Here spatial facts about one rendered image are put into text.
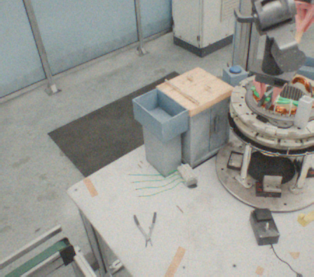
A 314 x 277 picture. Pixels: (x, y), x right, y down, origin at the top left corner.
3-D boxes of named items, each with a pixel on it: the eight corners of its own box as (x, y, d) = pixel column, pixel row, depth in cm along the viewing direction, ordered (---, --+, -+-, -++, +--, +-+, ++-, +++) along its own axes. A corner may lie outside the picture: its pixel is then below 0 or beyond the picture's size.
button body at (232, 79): (242, 124, 151) (247, 73, 135) (226, 127, 150) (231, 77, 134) (233, 114, 156) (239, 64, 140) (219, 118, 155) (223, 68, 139)
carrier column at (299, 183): (299, 191, 119) (312, 146, 106) (292, 187, 121) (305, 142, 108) (303, 187, 120) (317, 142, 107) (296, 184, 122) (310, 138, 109)
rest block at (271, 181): (261, 181, 121) (263, 171, 118) (279, 182, 120) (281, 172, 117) (263, 191, 118) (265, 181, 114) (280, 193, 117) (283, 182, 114)
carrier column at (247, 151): (244, 185, 123) (250, 140, 110) (238, 181, 124) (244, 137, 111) (248, 181, 124) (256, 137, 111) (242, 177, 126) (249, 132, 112)
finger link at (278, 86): (277, 113, 90) (283, 81, 84) (250, 104, 93) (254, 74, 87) (285, 98, 94) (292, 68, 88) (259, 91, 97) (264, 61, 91)
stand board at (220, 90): (190, 117, 115) (190, 111, 114) (155, 91, 128) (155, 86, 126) (234, 93, 124) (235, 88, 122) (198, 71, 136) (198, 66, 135)
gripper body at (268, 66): (288, 88, 84) (294, 60, 79) (247, 76, 89) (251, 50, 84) (296, 74, 88) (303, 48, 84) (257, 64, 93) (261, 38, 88)
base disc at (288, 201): (284, 233, 109) (284, 231, 108) (193, 165, 132) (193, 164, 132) (347, 168, 127) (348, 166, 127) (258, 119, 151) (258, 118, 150)
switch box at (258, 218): (258, 246, 107) (260, 235, 104) (248, 219, 115) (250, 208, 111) (277, 243, 107) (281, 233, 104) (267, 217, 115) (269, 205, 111)
